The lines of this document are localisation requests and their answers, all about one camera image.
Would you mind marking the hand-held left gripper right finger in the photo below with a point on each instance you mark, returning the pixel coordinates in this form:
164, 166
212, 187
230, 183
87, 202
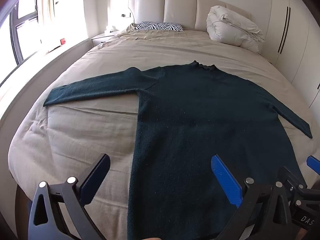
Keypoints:
225, 180

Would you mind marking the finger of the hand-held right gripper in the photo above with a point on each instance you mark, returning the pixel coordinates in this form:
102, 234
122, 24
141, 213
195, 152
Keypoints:
314, 164
291, 180

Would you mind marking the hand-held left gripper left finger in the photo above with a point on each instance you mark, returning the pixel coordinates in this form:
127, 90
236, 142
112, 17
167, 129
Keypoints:
97, 174

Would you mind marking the dark teal knit sweater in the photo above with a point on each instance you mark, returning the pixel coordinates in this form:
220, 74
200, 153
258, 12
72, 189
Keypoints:
190, 120

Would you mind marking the bed with beige cover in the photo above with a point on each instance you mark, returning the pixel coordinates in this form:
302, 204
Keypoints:
87, 130

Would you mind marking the white window ledge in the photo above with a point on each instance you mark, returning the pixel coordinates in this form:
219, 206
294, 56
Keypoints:
45, 62

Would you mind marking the white wardrobe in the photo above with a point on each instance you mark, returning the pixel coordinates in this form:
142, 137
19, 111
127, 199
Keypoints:
295, 35

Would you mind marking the white nightstand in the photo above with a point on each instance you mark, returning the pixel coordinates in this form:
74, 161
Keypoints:
102, 38

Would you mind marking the small red object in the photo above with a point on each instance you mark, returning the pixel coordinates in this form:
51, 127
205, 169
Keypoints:
62, 41

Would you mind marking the white rolled duvet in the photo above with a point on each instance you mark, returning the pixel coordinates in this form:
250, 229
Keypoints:
232, 27

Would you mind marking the zebra print pillow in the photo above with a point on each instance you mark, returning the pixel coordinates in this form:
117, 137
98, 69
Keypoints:
160, 26

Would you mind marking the dark framed window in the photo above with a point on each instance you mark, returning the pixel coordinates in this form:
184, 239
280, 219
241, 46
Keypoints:
17, 30

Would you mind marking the cream padded headboard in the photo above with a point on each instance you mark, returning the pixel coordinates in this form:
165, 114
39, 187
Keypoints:
180, 7

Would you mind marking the light sheer curtain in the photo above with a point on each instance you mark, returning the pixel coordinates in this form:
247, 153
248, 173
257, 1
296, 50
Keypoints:
47, 2

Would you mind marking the wall reading lamp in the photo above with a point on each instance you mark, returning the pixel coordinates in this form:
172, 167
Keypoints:
126, 15

